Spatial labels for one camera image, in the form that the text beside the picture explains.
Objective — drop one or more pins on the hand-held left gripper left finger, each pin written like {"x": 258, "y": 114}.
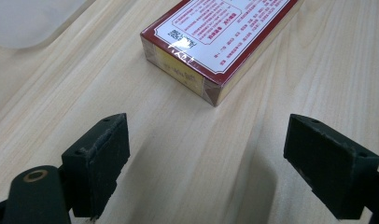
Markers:
{"x": 97, "y": 161}

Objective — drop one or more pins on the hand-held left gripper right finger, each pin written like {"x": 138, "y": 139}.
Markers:
{"x": 330, "y": 165}

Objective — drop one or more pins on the clear plastic container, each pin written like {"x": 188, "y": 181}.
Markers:
{"x": 22, "y": 21}

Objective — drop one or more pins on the red and yellow box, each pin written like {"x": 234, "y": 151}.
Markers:
{"x": 215, "y": 31}

